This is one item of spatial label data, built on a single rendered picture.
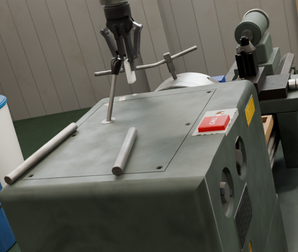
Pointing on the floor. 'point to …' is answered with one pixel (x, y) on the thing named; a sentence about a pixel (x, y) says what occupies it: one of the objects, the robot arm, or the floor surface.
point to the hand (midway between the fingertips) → (129, 71)
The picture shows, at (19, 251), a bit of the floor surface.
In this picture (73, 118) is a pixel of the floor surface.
